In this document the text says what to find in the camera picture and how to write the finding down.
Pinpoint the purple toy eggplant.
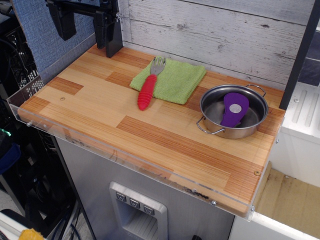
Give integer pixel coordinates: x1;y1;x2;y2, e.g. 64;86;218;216
220;92;250;128

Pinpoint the red handled metal fork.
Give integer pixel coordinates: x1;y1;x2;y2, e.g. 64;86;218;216
137;57;166;111

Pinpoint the small stainless steel pot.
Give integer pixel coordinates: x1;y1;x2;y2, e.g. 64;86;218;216
196;84;269;139

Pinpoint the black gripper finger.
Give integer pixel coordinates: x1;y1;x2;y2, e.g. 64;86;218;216
93;11;123;58
48;3;77;41

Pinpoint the clear acrylic table guard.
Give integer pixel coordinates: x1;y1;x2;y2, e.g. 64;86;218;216
7;73;285;219

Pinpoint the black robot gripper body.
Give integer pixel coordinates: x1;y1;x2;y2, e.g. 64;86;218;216
46;0;119;16

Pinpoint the black vertical post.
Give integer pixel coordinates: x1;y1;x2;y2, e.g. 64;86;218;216
279;0;320;110

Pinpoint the blue fabric panel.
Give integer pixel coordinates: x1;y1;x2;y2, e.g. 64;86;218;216
11;0;96;74

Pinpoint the green folded towel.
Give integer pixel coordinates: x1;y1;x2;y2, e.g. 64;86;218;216
130;58;206;105

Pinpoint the black plastic crate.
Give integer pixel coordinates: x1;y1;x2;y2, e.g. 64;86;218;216
0;26;39;95

